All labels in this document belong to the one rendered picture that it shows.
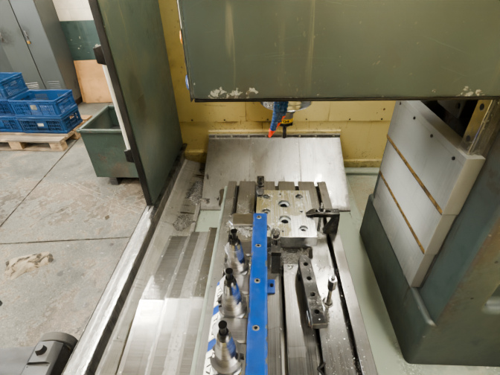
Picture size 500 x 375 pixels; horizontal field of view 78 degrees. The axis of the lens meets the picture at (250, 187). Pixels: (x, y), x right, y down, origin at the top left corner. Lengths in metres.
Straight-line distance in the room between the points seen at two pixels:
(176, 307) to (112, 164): 2.25
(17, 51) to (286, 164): 4.63
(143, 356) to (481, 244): 1.08
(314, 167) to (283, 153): 0.22
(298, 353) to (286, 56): 0.79
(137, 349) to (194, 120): 1.41
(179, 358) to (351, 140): 1.67
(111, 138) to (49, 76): 2.76
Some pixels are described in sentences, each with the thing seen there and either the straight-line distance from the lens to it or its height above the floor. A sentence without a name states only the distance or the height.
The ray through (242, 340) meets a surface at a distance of 0.66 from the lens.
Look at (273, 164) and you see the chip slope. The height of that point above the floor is 0.76.
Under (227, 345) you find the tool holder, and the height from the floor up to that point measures 1.28.
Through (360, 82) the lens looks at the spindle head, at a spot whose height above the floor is 1.63.
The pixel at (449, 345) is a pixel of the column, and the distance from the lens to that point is 1.33.
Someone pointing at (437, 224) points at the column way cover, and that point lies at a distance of 1.03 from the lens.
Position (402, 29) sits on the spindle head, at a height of 1.71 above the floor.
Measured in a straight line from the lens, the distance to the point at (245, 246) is 0.81.
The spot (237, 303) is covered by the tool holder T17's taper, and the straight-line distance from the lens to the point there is 0.67.
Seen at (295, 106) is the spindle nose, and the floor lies 1.49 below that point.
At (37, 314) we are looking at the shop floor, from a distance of 2.57.
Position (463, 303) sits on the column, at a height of 1.00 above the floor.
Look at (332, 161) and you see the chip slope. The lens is 2.05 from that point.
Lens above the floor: 1.80
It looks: 36 degrees down
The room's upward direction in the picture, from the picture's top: 2 degrees counter-clockwise
